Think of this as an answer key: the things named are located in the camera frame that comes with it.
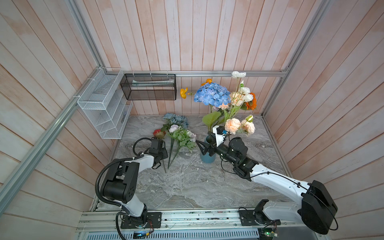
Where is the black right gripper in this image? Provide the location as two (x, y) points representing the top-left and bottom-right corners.
(197, 131), (237, 166)

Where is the teal cylindrical vase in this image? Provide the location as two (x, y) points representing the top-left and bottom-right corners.
(200, 153), (217, 164)

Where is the pink white green bouquet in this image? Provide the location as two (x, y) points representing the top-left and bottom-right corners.
(167, 125), (197, 169)

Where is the peach carnation stem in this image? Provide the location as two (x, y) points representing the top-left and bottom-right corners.
(224, 115), (256, 136)

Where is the red flower stem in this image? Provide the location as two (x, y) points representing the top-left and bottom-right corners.
(151, 129), (168, 169)

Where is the light blue hydrangea stem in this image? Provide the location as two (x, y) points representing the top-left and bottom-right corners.
(194, 83), (232, 132)

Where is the yellow orange poppy stem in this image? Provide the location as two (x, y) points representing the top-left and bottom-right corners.
(180, 79), (213, 99)

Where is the orange gerbera flower stem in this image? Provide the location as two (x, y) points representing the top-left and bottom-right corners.
(245, 93), (257, 111)

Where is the white ranunculus stem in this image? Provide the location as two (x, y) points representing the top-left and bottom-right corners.
(225, 71), (251, 120)

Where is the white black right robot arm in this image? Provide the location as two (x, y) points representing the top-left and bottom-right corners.
(196, 137), (338, 235)

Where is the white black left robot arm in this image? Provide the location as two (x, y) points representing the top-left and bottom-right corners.
(95, 137), (168, 228)

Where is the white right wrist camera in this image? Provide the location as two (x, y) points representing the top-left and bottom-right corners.
(213, 126), (228, 147)

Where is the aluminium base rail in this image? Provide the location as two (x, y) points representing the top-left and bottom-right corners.
(76, 209), (329, 240)

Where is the black wire mesh basket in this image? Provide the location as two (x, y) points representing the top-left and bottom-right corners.
(120, 74), (177, 101)

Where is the white wire mesh shelf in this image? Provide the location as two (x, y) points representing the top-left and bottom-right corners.
(78, 68), (132, 140)

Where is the aluminium frame rail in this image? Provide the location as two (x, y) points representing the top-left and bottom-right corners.
(122, 70), (288, 78)

